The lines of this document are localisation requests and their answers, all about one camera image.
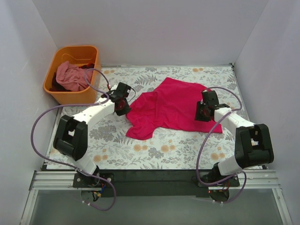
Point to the orange plastic laundry basket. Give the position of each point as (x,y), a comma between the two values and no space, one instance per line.
(78,55)

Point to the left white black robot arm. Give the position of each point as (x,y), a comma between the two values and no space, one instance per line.
(71,138)

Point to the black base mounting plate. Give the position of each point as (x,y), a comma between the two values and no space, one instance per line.
(146,182)

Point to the aluminium frame rail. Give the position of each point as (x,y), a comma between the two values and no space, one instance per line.
(154,197)

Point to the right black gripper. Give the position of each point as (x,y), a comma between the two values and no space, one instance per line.
(200,114)

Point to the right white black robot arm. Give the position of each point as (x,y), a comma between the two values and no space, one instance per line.
(252,146)

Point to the light pink shirt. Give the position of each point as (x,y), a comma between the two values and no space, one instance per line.
(72,78)

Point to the magenta t shirt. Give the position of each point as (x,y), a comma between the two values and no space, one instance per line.
(171,105)

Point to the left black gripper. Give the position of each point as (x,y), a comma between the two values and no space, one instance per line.
(123,108)

